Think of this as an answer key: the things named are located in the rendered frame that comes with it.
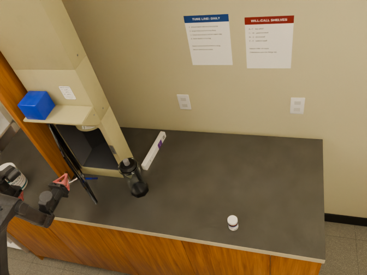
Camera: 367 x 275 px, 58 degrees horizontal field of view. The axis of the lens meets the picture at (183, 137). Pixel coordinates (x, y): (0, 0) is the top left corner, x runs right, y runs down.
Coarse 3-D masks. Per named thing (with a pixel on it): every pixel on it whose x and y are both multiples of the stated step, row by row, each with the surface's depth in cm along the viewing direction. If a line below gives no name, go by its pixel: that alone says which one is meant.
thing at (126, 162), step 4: (124, 160) 166; (128, 160) 167; (132, 160) 170; (120, 164) 169; (124, 164) 169; (128, 164) 168; (132, 164) 168; (136, 164) 169; (120, 168) 168; (124, 168) 167; (128, 168) 167; (132, 168) 167
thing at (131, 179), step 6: (120, 162) 172; (138, 168) 171; (126, 174) 166; (132, 174) 168; (138, 174) 172; (126, 180) 173; (132, 180) 171; (138, 180) 174; (144, 180) 180; (132, 186) 175; (138, 186) 176; (144, 186) 180; (132, 192) 181; (138, 192) 179
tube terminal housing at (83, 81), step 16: (80, 64) 141; (32, 80) 149; (48, 80) 146; (64, 80) 144; (80, 80) 141; (96, 80) 153; (80, 96) 149; (96, 96) 154; (96, 112) 155; (112, 112) 168; (112, 128) 170; (112, 144) 171; (112, 176) 196
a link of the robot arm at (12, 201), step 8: (0, 200) 115; (8, 200) 116; (16, 200) 116; (0, 208) 114; (8, 208) 113; (0, 216) 111; (8, 216) 113; (0, 224) 110; (0, 232) 112; (0, 240) 114; (0, 248) 116; (0, 256) 117; (0, 264) 119; (0, 272) 120; (8, 272) 126
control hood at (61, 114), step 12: (60, 108) 155; (72, 108) 153; (84, 108) 152; (24, 120) 154; (36, 120) 152; (48, 120) 151; (60, 120) 149; (72, 120) 148; (84, 120) 146; (96, 120) 155
